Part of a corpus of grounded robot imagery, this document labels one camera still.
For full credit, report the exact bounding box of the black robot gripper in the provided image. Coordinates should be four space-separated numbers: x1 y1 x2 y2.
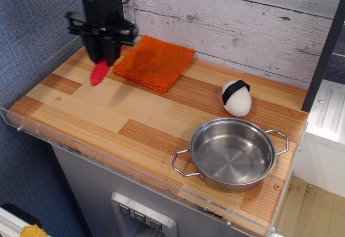
65 0 138 66

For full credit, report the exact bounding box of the red handled metal spoon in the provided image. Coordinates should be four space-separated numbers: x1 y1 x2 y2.
91 58 110 86

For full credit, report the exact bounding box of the orange knitted towel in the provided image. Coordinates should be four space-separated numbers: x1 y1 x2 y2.
113 35 196 93

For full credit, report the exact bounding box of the clear acrylic table guard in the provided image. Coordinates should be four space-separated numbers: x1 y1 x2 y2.
2 48 308 229

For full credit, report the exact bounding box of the white plush rice ball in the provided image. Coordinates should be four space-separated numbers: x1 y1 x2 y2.
222 80 252 117

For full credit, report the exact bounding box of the grey toy fridge cabinet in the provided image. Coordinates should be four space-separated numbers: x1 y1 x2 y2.
53 146 274 236

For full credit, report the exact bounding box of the stainless steel pot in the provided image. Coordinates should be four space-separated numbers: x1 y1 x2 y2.
187 117 289 193

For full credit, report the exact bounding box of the white toy sink unit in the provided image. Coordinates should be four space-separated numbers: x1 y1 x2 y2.
293 80 344 197

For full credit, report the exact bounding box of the dark vertical post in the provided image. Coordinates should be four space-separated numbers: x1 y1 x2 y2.
301 0 344 113

